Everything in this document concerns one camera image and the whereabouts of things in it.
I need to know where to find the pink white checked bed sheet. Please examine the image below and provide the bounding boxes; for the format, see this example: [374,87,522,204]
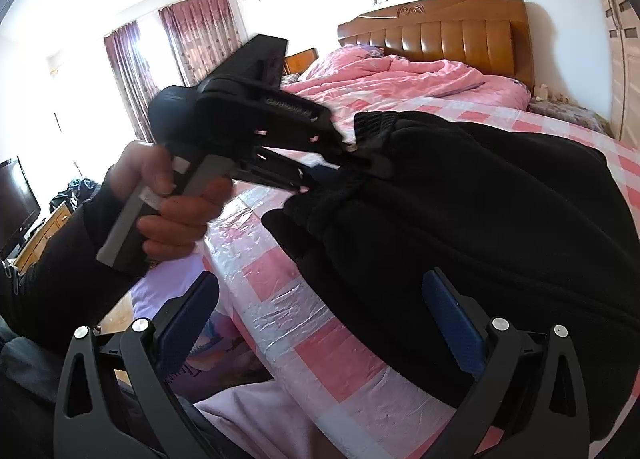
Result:
[202,96,640,459]

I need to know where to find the pink quilt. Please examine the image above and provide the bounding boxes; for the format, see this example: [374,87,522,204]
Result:
[280,46,532,112]

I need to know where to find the black pants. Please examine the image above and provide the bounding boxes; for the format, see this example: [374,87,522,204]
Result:
[261,110,640,445]

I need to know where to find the lilac printed bed skirt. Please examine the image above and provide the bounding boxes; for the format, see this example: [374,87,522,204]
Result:
[125,249,281,407]

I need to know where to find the cloth-covered nightstand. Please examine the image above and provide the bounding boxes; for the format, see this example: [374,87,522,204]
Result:
[529,94,614,136]

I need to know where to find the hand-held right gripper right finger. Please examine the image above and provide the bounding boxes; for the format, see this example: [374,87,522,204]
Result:
[421,268,597,459]

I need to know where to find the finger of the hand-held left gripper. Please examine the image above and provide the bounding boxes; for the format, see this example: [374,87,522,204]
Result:
[260,92,387,176]
[234,146,343,193]

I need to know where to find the group of pale trinkets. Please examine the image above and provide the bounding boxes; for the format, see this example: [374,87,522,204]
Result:
[531,83,572,103]

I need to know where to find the dark pink patterned curtain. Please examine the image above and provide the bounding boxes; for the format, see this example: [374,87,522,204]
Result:
[103,22,167,146]
[159,0,247,90]

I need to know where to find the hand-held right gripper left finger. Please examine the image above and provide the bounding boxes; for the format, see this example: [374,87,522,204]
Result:
[53,271,222,459]

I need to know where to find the person's left forearm black sleeve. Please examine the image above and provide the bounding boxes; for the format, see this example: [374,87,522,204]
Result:
[0,174,147,356]

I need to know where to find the brown padded headboard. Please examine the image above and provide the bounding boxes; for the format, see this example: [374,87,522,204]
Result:
[337,0,536,90]

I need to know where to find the wooden television cabinet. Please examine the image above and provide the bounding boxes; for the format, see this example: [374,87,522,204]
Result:
[12,199,76,276]

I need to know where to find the person's left hand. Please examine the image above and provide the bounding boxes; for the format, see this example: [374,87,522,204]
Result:
[101,139,234,263]

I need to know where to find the black flat screen television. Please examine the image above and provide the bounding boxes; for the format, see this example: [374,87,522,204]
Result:
[0,156,42,261]

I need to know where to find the pile of dark clothes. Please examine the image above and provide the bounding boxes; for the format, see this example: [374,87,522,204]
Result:
[49,177,104,213]

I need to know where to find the pale pink cloth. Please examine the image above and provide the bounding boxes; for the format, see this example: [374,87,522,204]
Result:
[194,378,353,459]

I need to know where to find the white wardrobe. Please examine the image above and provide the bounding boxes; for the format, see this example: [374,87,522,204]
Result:
[584,0,640,141]

